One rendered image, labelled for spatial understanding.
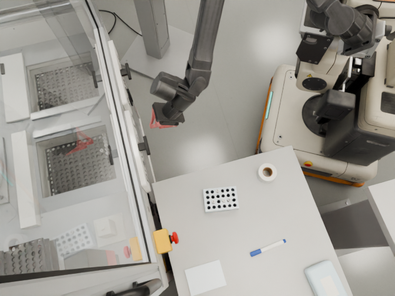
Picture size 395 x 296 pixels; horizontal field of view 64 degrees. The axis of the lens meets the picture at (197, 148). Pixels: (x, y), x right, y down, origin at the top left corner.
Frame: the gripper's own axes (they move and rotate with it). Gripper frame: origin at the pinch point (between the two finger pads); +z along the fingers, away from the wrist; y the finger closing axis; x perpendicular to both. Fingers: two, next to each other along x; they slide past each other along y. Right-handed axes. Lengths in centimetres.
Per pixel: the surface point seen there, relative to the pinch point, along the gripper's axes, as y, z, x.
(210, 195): -21.2, 7.5, 24.2
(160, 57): -65, 65, -93
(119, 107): 8.8, 5.4, -9.5
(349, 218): -94, -1, 47
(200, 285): -13, 17, 53
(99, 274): 42, -39, 43
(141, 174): 3.7, 9.6, 13.3
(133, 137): 3.7, 9.4, -0.2
